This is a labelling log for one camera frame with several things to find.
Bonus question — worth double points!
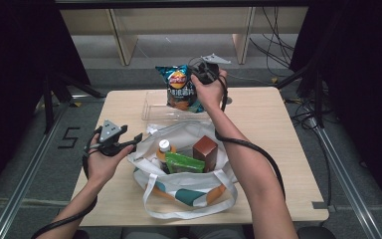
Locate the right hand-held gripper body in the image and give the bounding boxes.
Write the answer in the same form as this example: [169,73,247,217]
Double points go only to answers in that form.
[197,53,232,85]

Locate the person's left hand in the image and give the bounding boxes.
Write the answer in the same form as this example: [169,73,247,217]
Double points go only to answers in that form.
[86,133,137,187]

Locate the black floor cable bundle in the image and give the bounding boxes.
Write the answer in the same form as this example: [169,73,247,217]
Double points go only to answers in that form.
[248,6,296,78]

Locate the clear plastic box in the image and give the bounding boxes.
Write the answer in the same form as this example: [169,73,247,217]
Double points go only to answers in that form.
[141,90,213,122]

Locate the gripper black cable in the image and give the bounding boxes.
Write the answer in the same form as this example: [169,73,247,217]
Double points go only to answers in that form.
[29,125,103,239]
[213,74,287,202]

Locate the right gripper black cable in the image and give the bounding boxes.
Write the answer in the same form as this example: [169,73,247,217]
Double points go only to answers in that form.
[213,74,287,202]

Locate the person's right hand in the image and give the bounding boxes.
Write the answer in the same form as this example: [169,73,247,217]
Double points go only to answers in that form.
[190,69,229,113]

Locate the light wooden desk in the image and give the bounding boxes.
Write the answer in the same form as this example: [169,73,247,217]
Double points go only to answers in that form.
[59,6,309,67]

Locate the bottle with white cap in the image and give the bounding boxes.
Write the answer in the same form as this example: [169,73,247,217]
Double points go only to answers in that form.
[155,138,177,174]

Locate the brown carton box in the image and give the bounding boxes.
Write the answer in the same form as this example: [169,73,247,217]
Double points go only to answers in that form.
[192,134,219,173]

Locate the aluminium floor rail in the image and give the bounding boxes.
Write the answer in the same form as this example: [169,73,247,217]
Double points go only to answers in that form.
[311,122,382,239]
[0,95,81,239]

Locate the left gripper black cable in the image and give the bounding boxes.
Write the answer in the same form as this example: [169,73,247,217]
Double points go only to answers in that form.
[29,125,103,239]

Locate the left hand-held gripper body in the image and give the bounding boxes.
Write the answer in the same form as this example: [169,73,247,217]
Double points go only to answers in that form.
[94,119,132,157]

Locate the black metal stand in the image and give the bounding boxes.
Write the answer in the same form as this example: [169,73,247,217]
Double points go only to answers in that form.
[275,61,326,129]
[42,69,106,134]

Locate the black curtain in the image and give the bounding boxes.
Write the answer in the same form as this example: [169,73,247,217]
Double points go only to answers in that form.
[0,0,93,207]
[289,0,382,218]

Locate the white spotted tote bag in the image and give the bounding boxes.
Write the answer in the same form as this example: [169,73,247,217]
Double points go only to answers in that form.
[127,119,239,221]

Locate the tangled black cables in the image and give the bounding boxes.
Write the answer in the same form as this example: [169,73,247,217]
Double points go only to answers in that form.
[285,96,333,207]

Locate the blue chip bag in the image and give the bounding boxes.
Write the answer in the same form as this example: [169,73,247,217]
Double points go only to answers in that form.
[154,64,206,114]

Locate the person's grey trousers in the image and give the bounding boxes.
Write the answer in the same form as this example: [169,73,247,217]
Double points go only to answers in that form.
[121,225,247,239]

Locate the green drink carton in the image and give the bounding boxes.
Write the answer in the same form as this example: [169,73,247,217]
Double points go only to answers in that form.
[164,151,207,174]

